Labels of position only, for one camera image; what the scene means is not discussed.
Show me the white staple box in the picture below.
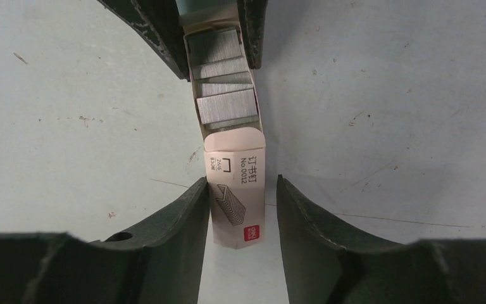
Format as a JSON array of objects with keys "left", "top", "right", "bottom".
[{"left": 204, "top": 127, "right": 266, "bottom": 250}]

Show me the staple box tray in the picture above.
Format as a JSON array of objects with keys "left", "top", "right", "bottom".
[{"left": 184, "top": 18, "right": 262, "bottom": 137}]

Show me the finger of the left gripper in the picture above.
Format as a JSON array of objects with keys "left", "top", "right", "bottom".
[
  {"left": 236, "top": 0, "right": 268, "bottom": 70},
  {"left": 99, "top": 0, "right": 190, "bottom": 81}
]

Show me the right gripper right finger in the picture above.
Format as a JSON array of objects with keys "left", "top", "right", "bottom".
[{"left": 277, "top": 177, "right": 486, "bottom": 303}]

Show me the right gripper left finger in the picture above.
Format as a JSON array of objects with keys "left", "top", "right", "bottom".
[{"left": 0, "top": 178, "right": 209, "bottom": 303}]

